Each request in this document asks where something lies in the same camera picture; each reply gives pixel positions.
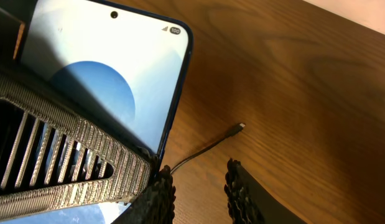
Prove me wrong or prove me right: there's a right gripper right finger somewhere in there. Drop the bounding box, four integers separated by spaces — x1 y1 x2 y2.
224 159 305 224

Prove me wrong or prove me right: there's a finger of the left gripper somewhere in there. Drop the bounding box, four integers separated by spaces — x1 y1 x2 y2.
0 63 155 222

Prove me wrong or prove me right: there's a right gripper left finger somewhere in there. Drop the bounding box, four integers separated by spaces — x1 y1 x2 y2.
112 166 176 224

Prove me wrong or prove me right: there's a black charger cable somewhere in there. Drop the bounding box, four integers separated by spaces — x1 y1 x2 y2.
169 123 246 175

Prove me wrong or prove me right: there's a blue Galaxy smartphone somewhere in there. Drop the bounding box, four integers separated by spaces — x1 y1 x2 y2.
0 1 193 223

